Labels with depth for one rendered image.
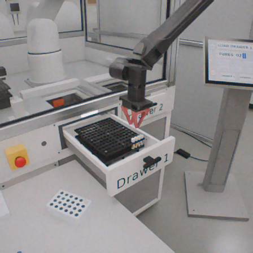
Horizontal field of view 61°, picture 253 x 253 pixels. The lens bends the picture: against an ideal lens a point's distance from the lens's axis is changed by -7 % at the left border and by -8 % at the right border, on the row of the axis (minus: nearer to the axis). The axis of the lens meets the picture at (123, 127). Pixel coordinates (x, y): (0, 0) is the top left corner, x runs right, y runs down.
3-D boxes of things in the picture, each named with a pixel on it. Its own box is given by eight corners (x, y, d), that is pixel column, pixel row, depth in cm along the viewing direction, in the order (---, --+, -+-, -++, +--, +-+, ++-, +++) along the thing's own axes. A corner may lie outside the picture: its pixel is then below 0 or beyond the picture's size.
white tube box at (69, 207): (92, 208, 73) (92, 200, 71) (79, 227, 66) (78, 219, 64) (62, 196, 77) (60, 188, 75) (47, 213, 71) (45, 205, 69)
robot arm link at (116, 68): (145, 42, 66) (157, 56, 73) (117, 39, 73) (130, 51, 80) (130, 78, 66) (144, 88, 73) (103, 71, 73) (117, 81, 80)
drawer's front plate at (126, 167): (172, 161, 86) (175, 136, 80) (110, 197, 70) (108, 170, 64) (169, 159, 87) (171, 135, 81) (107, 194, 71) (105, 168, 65)
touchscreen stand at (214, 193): (248, 221, 153) (303, 88, 104) (187, 216, 159) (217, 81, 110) (232, 176, 197) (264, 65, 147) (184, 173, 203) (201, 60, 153)
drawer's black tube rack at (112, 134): (143, 152, 88) (144, 138, 85) (106, 170, 79) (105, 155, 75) (109, 130, 103) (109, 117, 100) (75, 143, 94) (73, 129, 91)
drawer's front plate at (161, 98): (165, 111, 125) (166, 92, 119) (124, 127, 109) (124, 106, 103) (162, 110, 126) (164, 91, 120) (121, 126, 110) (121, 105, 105)
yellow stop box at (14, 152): (31, 165, 80) (26, 148, 77) (12, 172, 76) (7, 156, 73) (26, 158, 83) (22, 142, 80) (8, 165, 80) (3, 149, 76)
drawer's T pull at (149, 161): (161, 160, 73) (162, 157, 73) (144, 170, 69) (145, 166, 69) (153, 155, 76) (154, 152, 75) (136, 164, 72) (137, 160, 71)
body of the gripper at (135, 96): (138, 111, 70) (139, 88, 67) (118, 101, 77) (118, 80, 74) (153, 107, 74) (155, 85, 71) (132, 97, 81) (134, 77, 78)
